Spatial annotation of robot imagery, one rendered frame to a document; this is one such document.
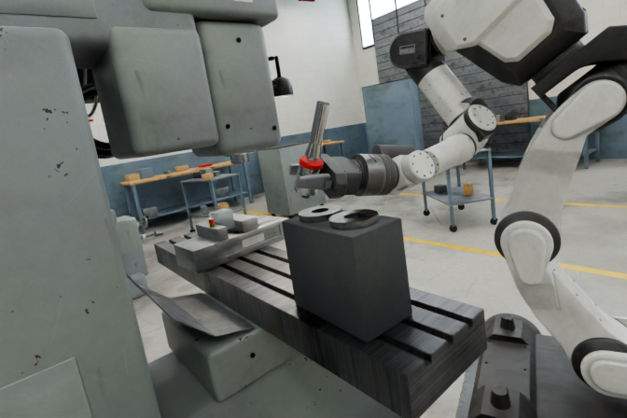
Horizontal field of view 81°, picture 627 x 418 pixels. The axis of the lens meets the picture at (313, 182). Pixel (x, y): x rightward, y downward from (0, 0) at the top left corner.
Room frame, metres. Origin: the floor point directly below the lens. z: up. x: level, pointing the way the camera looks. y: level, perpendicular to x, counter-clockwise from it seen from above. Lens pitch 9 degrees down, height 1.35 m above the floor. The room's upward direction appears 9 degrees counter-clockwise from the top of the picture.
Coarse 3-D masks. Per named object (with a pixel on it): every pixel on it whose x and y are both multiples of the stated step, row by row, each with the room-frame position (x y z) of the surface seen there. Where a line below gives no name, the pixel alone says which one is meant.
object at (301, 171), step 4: (300, 168) 0.70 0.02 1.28; (304, 168) 0.69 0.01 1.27; (300, 172) 0.70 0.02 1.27; (304, 172) 0.69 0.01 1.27; (308, 172) 0.69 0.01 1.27; (312, 172) 0.69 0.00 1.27; (316, 172) 0.69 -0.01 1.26; (320, 172) 0.70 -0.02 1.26; (296, 176) 0.72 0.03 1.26; (296, 180) 0.71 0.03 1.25; (296, 184) 0.71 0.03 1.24; (296, 188) 0.71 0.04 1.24; (300, 188) 0.70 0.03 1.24; (304, 188) 0.70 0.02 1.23; (308, 188) 0.70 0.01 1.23; (300, 192) 0.70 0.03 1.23; (304, 192) 0.70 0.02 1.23; (308, 192) 0.70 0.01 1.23; (312, 192) 0.71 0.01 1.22; (316, 192) 0.72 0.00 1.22
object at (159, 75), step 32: (128, 32) 0.77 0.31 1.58; (160, 32) 0.81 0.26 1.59; (192, 32) 0.85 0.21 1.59; (96, 64) 0.87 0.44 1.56; (128, 64) 0.76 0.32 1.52; (160, 64) 0.80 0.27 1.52; (192, 64) 0.84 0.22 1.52; (128, 96) 0.76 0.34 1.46; (160, 96) 0.79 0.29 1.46; (192, 96) 0.83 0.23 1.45; (128, 128) 0.76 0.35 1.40; (160, 128) 0.78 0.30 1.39; (192, 128) 0.82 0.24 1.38
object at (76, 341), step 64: (0, 64) 0.55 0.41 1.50; (64, 64) 0.60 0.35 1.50; (0, 128) 0.54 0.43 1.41; (64, 128) 0.59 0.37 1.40; (0, 192) 0.53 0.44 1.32; (64, 192) 0.57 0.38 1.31; (0, 256) 0.52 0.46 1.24; (64, 256) 0.56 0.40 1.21; (0, 320) 0.50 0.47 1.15; (64, 320) 0.55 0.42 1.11; (128, 320) 0.60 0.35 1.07; (0, 384) 0.49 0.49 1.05; (64, 384) 0.53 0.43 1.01; (128, 384) 0.59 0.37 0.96
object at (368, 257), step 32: (288, 224) 0.72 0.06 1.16; (320, 224) 0.67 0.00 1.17; (352, 224) 0.61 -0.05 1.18; (384, 224) 0.61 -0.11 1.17; (288, 256) 0.74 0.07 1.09; (320, 256) 0.65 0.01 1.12; (352, 256) 0.57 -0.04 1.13; (384, 256) 0.61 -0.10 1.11; (320, 288) 0.66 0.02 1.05; (352, 288) 0.58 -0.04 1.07; (384, 288) 0.60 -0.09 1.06; (352, 320) 0.59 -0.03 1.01; (384, 320) 0.59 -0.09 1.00
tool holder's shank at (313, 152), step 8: (320, 104) 0.66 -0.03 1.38; (328, 104) 0.67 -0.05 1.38; (320, 112) 0.67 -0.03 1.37; (320, 120) 0.67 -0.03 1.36; (312, 128) 0.68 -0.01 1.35; (320, 128) 0.67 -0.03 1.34; (312, 136) 0.68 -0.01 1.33; (320, 136) 0.68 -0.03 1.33; (312, 144) 0.69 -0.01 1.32; (320, 144) 0.69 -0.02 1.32; (312, 152) 0.69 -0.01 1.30; (320, 152) 0.69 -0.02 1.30; (312, 160) 0.69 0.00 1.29
